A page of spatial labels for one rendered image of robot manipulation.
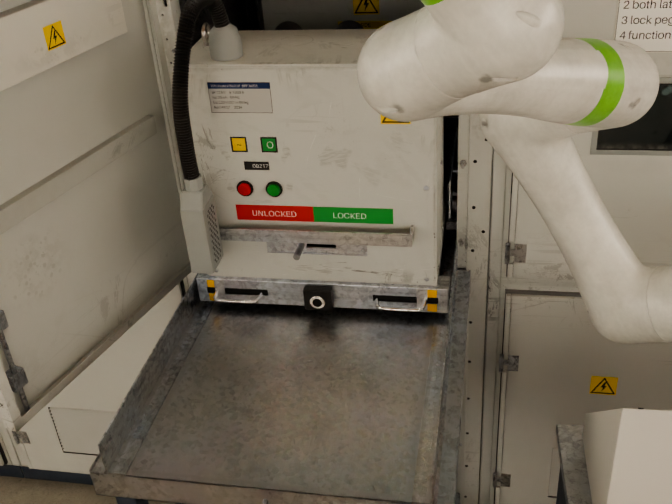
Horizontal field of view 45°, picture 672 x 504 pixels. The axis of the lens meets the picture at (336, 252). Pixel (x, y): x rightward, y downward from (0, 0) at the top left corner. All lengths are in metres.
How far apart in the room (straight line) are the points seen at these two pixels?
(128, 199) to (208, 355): 0.37
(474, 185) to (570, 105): 0.70
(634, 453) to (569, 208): 0.39
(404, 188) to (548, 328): 0.56
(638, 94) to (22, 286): 1.09
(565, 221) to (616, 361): 0.70
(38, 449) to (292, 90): 1.52
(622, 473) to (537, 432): 0.84
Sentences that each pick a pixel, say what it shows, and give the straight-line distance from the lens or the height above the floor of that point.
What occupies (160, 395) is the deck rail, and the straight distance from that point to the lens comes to 1.59.
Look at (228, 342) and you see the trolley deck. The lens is 1.69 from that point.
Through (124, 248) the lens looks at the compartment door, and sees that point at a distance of 1.77.
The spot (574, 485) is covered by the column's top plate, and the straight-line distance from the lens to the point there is 1.52.
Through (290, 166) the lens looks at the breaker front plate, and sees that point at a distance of 1.57.
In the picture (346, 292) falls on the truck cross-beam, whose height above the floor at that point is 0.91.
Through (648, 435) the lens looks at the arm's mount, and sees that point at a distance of 1.26.
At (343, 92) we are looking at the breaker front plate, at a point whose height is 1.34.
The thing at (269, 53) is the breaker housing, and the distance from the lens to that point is 1.57.
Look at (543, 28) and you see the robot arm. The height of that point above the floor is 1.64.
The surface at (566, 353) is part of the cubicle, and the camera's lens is 1.97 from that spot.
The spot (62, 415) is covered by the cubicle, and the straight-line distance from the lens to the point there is 2.49.
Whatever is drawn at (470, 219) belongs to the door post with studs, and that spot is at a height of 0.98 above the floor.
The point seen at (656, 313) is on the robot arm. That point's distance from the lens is 1.41.
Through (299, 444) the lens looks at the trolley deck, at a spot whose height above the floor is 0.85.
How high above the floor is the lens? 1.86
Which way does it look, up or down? 32 degrees down
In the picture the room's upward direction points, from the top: 4 degrees counter-clockwise
